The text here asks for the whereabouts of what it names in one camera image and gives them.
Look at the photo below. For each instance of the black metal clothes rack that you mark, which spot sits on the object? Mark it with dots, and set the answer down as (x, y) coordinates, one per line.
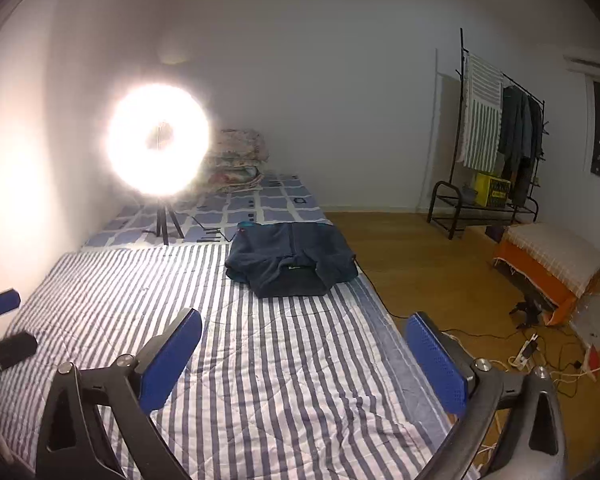
(445, 183)

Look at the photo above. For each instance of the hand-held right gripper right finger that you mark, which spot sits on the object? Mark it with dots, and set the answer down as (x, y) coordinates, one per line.
(435, 365)

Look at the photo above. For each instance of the small grey container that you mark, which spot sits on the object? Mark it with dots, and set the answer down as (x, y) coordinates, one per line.
(467, 194)

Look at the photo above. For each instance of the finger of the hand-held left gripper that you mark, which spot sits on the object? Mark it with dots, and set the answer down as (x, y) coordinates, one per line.
(2, 302)
(15, 347)

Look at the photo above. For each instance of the red floral folded quilt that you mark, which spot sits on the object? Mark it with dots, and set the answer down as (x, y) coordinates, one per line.
(235, 177)

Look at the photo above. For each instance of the clear plastic bag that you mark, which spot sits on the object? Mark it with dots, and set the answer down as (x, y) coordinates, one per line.
(595, 317)

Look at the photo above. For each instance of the small black tripod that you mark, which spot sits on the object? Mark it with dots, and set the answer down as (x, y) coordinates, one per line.
(530, 310)

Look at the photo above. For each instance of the dark grey hanging garment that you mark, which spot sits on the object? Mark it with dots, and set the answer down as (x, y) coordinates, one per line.
(535, 135)

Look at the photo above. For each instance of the white striped hanging towel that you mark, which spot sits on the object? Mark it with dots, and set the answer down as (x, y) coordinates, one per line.
(480, 120)

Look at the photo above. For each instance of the yellow plastic crate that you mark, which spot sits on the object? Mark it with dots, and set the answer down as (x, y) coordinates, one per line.
(490, 190)

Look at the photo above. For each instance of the dark green hanging jacket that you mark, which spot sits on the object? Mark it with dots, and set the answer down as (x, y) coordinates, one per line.
(515, 125)

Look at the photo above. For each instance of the teal plaid fleece jacket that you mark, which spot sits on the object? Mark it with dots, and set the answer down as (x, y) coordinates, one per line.
(290, 260)

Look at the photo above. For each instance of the white power strip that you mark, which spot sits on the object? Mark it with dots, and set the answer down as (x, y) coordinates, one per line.
(525, 355)

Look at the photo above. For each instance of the orange ottoman with white cover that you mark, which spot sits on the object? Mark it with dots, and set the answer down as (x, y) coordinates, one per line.
(550, 250)

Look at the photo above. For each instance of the blue checked bedsheet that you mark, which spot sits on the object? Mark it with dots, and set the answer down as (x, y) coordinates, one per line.
(280, 202)

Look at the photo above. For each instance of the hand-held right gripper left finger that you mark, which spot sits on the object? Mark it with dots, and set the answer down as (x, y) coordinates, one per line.
(172, 360)

